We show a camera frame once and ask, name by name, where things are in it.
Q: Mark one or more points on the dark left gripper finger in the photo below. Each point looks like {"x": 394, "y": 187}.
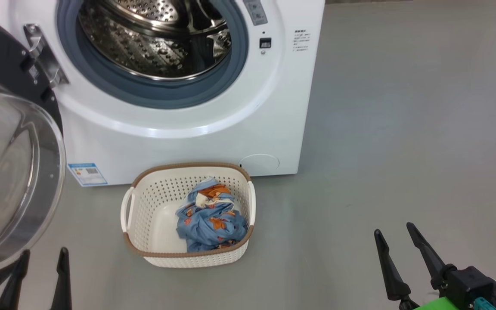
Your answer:
{"x": 63, "y": 288}
{"x": 13, "y": 284}

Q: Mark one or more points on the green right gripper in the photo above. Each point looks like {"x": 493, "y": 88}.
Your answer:
{"x": 437, "y": 304}

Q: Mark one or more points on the black washer door with glass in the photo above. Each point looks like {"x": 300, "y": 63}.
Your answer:
{"x": 15, "y": 172}

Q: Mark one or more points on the blue garment with orange prints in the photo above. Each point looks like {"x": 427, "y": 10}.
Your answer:
{"x": 211, "y": 193}
{"x": 207, "y": 230}

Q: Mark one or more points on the grey rubber door gasket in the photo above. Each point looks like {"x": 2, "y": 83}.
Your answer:
{"x": 153, "y": 92}

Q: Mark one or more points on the metal door hinge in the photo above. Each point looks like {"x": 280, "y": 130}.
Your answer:
{"x": 43, "y": 56}

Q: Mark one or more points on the white front-load washing machine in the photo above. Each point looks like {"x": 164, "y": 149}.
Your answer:
{"x": 230, "y": 129}

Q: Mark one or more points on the grey label sticker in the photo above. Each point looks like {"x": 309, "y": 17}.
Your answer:
{"x": 255, "y": 12}

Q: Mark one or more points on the white laundry basket brown rim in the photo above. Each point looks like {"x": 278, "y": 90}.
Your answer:
{"x": 153, "y": 232}

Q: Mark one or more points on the blue energy label sticker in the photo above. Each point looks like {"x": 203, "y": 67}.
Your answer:
{"x": 87, "y": 174}

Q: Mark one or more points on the round white filter cover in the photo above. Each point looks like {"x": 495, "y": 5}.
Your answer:
{"x": 259, "y": 164}

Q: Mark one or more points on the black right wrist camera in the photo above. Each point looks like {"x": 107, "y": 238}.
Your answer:
{"x": 472, "y": 282}

